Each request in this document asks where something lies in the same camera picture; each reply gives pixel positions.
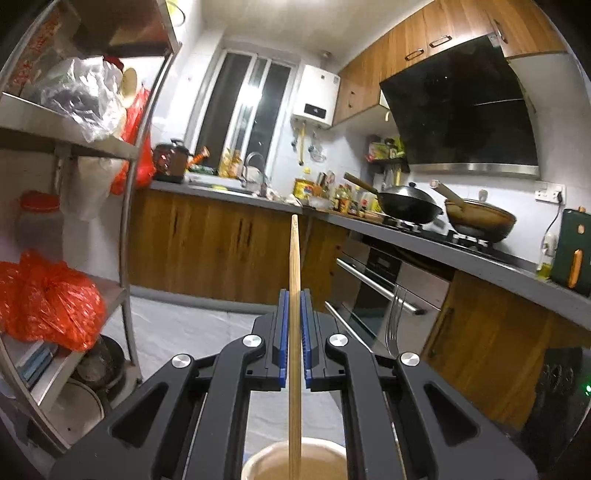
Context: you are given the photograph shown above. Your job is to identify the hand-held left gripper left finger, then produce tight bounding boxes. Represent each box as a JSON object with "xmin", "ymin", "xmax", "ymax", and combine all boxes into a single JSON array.
[{"xmin": 50, "ymin": 288, "xmax": 291, "ymax": 480}]

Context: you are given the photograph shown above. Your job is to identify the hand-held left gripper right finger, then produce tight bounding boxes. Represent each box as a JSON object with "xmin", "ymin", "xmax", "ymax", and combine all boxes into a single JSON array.
[{"xmin": 302, "ymin": 290, "xmax": 539, "ymax": 480}]

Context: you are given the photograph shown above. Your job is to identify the bamboo chopstick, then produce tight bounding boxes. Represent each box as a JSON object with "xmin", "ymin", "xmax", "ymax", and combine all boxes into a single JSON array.
[{"xmin": 287, "ymin": 215, "xmax": 302, "ymax": 480}]

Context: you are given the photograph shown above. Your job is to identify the beige ceramic cup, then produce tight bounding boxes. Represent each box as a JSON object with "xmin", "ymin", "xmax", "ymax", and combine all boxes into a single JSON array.
[{"xmin": 241, "ymin": 438, "xmax": 348, "ymax": 480}]

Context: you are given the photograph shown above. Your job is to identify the built-in steel oven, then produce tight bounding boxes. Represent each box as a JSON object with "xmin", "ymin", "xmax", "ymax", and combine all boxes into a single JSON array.
[{"xmin": 325, "ymin": 235, "xmax": 451, "ymax": 356}]

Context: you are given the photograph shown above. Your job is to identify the short wooden base cabinet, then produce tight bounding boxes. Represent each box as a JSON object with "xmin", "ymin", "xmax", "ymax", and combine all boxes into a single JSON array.
[{"xmin": 422, "ymin": 270, "xmax": 591, "ymax": 430}]

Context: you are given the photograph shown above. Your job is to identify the long wooden base cabinet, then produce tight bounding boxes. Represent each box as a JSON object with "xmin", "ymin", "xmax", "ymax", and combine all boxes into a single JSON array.
[{"xmin": 127, "ymin": 189, "xmax": 347, "ymax": 305}]

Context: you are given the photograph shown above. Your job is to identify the small oil bottle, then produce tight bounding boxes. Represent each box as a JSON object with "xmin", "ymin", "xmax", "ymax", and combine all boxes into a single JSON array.
[{"xmin": 536, "ymin": 233, "xmax": 558, "ymax": 281}]

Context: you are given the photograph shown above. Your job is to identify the row of condiment bottles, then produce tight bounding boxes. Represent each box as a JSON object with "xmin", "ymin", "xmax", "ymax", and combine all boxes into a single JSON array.
[{"xmin": 332, "ymin": 182, "xmax": 384, "ymax": 217}]

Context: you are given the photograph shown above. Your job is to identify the green air fryer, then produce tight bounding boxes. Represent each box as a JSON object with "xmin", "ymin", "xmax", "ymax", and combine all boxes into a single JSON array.
[{"xmin": 549, "ymin": 209, "xmax": 591, "ymax": 291}]

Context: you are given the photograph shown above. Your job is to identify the yellow cooking oil bottle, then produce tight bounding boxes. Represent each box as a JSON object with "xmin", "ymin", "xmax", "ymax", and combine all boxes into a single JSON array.
[{"xmin": 294, "ymin": 178, "xmax": 321, "ymax": 200}]

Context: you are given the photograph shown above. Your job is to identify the black wok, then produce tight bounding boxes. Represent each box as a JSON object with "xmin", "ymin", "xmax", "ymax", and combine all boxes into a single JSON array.
[{"xmin": 344, "ymin": 172, "xmax": 444, "ymax": 224}]

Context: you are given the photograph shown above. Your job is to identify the grey kitchen countertop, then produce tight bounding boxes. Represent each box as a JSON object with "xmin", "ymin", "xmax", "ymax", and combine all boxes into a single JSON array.
[{"xmin": 150, "ymin": 179, "xmax": 591, "ymax": 330}]

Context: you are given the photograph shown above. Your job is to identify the steel faucet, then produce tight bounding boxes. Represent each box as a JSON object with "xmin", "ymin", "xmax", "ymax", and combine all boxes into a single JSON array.
[{"xmin": 242, "ymin": 151, "xmax": 269, "ymax": 195}]

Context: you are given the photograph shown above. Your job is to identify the metal shelf rack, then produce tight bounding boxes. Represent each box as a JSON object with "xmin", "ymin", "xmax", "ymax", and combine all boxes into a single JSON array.
[{"xmin": 0, "ymin": 0, "xmax": 183, "ymax": 467}]

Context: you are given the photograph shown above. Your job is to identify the black gas stove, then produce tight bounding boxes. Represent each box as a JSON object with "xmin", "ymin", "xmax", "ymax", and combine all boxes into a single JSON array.
[{"xmin": 383, "ymin": 217, "xmax": 513, "ymax": 264}]

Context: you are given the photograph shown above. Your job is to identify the yellow snack packages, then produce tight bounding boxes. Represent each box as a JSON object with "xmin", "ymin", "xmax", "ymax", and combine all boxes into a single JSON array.
[{"xmin": 219, "ymin": 148, "xmax": 243, "ymax": 178}]

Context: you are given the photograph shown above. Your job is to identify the black pot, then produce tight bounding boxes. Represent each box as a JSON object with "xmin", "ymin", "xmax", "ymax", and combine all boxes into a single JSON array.
[{"xmin": 74, "ymin": 335, "xmax": 125, "ymax": 393}]

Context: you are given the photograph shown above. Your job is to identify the brown wok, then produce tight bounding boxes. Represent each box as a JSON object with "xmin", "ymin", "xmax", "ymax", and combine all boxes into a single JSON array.
[{"xmin": 429, "ymin": 180, "xmax": 517, "ymax": 243}]

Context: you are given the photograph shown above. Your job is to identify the red electric pot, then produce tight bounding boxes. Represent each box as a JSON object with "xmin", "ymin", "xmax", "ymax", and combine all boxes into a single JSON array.
[{"xmin": 152, "ymin": 138, "xmax": 192, "ymax": 182}]

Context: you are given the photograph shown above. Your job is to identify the white pot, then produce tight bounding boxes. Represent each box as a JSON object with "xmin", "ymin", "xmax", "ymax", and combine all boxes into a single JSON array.
[{"xmin": 44, "ymin": 378, "xmax": 105, "ymax": 444}]

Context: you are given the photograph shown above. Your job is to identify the kitchen window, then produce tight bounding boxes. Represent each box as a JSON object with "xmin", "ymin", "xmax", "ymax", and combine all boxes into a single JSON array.
[{"xmin": 196, "ymin": 48, "xmax": 296, "ymax": 181}]

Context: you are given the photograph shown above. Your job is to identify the large red plastic bag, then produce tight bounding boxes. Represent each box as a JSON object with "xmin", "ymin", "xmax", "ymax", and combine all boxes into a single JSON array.
[{"xmin": 0, "ymin": 249, "xmax": 107, "ymax": 354}]

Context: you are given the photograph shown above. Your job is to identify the white water heater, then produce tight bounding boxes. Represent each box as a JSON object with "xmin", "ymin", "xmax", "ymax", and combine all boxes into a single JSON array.
[{"xmin": 291, "ymin": 65, "xmax": 341, "ymax": 130}]

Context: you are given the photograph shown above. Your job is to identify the hanging red plastic bag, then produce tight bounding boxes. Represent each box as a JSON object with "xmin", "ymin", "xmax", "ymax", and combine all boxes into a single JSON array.
[{"xmin": 111, "ymin": 88, "xmax": 155, "ymax": 195}]

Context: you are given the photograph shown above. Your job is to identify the plastic jar with red lid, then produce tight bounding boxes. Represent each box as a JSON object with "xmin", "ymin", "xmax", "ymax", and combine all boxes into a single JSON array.
[{"xmin": 16, "ymin": 190, "xmax": 63, "ymax": 259}]

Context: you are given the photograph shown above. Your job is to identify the black range hood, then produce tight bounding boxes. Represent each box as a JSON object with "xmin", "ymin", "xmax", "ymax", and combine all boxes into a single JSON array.
[{"xmin": 379, "ymin": 32, "xmax": 541, "ymax": 181}]

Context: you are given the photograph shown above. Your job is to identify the beige round lid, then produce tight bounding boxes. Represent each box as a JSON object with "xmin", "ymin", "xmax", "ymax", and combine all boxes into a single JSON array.
[{"xmin": 121, "ymin": 67, "xmax": 139, "ymax": 100}]

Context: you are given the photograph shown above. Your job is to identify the clear plastic bag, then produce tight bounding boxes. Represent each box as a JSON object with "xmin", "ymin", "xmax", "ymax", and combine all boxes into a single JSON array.
[{"xmin": 39, "ymin": 58, "xmax": 125, "ymax": 144}]

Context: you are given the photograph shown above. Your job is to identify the cardboard box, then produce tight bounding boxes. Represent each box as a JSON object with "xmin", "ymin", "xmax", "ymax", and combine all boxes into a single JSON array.
[{"xmin": 69, "ymin": 0, "xmax": 171, "ymax": 56}]

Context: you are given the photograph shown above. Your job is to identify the white wall socket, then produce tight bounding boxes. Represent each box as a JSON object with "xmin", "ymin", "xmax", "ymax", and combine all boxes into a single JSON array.
[{"xmin": 536, "ymin": 182, "xmax": 566, "ymax": 201}]

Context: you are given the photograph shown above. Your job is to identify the wall spice shelf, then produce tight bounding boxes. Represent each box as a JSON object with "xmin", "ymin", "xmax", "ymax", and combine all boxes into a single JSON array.
[{"xmin": 367, "ymin": 136, "xmax": 409, "ymax": 174}]

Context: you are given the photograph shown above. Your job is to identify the wooden wall cabinets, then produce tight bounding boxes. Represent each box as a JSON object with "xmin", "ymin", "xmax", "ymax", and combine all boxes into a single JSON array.
[{"xmin": 332, "ymin": 0, "xmax": 568, "ymax": 127}]

